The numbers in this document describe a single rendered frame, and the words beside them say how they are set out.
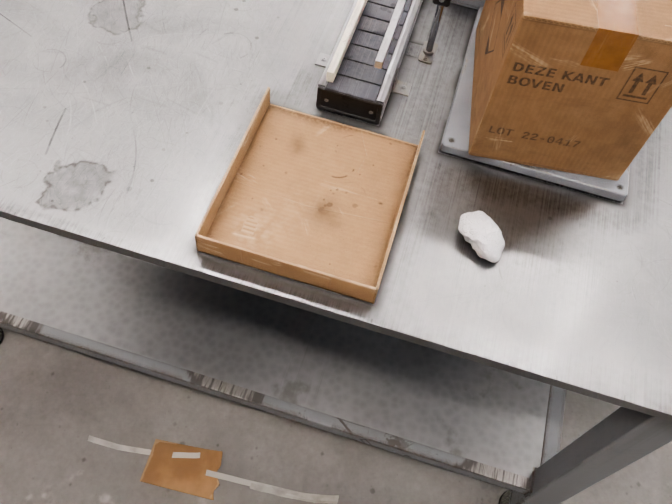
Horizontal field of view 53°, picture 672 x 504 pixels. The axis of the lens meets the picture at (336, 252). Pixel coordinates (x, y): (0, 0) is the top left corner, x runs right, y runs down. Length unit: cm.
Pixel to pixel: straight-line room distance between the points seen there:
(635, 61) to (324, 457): 115
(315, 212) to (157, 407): 90
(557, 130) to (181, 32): 66
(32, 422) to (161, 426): 31
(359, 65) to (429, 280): 39
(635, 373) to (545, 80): 41
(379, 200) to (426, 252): 11
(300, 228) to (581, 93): 43
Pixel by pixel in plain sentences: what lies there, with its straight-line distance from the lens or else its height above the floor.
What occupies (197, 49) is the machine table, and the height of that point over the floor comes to 83.
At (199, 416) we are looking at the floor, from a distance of 174.
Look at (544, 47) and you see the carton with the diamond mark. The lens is 94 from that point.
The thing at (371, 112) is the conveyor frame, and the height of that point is 86.
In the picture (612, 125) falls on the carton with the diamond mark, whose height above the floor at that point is 97.
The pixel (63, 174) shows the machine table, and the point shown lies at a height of 83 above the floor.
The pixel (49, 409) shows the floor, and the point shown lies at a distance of 182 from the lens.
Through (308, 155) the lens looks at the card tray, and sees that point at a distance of 106.
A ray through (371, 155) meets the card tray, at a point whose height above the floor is 83.
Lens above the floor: 165
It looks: 58 degrees down
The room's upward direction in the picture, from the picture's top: 9 degrees clockwise
